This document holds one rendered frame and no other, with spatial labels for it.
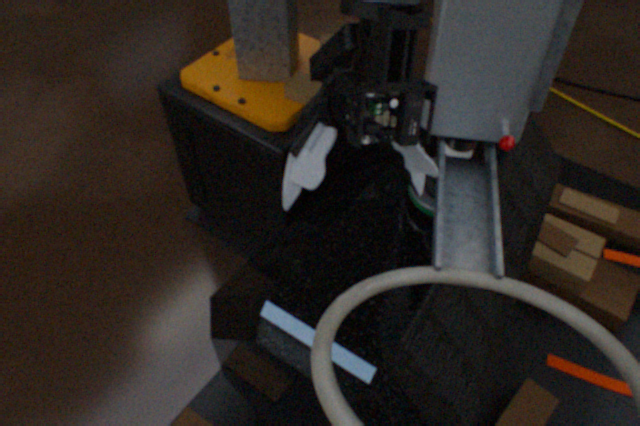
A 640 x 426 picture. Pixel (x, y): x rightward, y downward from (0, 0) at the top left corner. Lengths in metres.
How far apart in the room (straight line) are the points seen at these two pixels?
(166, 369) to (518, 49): 1.65
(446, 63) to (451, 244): 0.36
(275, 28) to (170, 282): 1.15
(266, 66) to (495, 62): 0.98
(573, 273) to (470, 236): 1.18
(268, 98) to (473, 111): 0.87
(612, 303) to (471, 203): 1.29
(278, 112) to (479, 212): 0.87
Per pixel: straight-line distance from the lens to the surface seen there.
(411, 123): 0.46
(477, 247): 1.08
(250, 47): 1.86
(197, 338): 2.19
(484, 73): 1.12
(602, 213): 2.64
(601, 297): 2.35
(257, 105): 1.82
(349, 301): 0.88
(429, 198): 1.41
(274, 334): 1.29
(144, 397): 2.14
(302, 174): 0.49
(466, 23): 1.06
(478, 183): 1.20
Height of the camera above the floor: 1.89
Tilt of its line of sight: 49 degrees down
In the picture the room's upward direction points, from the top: straight up
